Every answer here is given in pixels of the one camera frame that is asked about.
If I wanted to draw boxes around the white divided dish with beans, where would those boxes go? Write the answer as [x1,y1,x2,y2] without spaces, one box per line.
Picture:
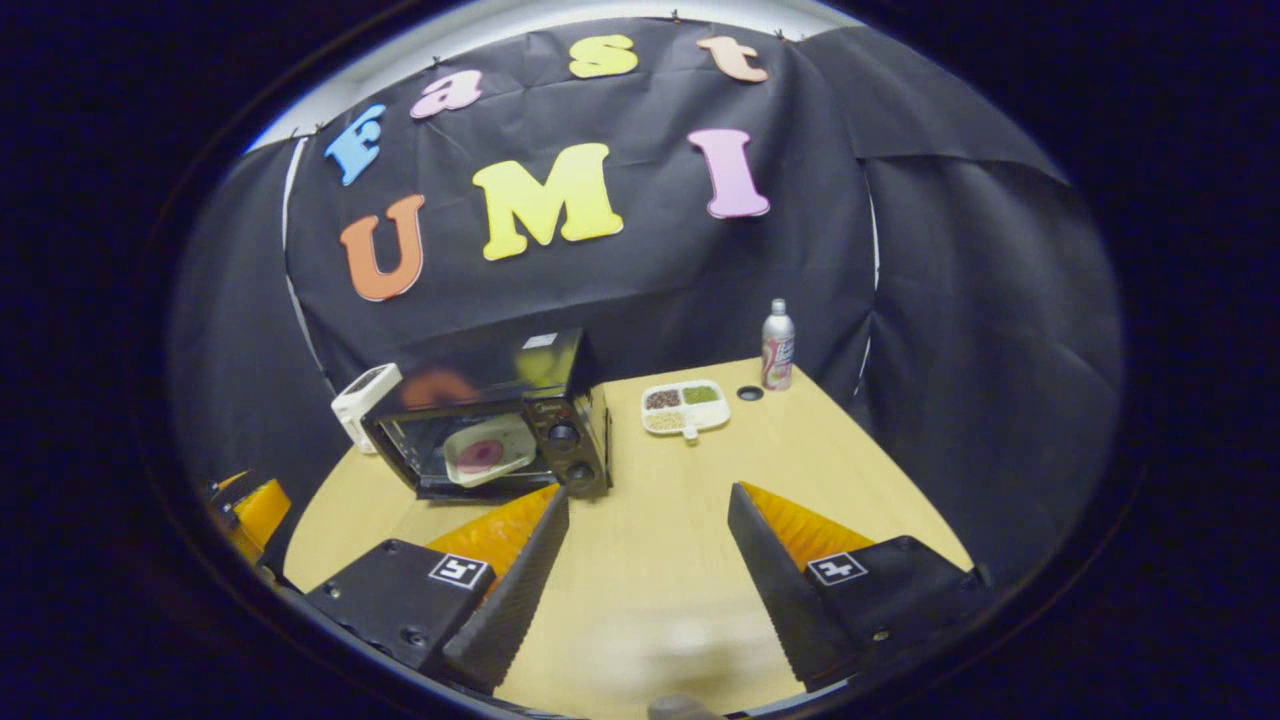
[641,379,732,444]

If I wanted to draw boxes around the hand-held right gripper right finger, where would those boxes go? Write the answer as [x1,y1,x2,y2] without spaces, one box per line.
[727,482,993,691]

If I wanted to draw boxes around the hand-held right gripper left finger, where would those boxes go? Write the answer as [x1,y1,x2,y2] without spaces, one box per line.
[305,486,571,694]

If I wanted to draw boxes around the row of black cloth clips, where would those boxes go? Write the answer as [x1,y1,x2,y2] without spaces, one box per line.
[288,8,806,141]

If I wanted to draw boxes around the white toaster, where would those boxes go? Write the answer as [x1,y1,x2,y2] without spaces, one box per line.
[331,362,403,454]

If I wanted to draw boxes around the black electric oven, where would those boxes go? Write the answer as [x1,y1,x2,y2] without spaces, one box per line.
[362,328,613,501]

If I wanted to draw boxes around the white square plate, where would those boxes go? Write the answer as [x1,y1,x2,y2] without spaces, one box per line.
[442,413,538,489]

